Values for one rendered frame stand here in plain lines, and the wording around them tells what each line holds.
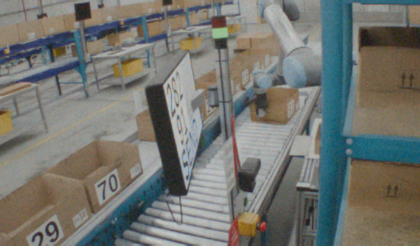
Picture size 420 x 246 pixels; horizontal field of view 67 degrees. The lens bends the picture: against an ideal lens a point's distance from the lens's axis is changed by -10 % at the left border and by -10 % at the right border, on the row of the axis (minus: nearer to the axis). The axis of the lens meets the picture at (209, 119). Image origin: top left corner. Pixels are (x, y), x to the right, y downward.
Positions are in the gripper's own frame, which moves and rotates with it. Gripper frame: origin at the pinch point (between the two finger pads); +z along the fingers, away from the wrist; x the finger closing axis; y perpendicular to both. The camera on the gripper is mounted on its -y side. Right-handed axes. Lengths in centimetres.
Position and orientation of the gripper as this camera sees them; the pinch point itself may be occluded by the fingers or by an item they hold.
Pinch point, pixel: (258, 117)
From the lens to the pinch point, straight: 264.8
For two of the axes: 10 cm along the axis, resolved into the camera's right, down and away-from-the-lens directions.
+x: 4.1, -3.5, 8.4
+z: 1.0, 9.3, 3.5
